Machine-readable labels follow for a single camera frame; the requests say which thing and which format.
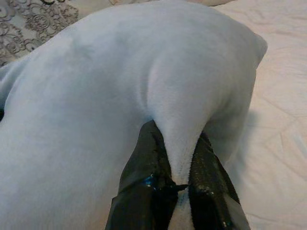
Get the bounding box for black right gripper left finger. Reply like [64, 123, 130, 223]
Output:
[105, 120, 180, 230]

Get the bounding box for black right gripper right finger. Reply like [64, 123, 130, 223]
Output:
[188, 131, 251, 230]

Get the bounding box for white quilted bedsheet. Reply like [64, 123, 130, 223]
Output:
[199, 0, 307, 230]

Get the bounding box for grey swirl patterned cloth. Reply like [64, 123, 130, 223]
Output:
[0, 0, 80, 68]

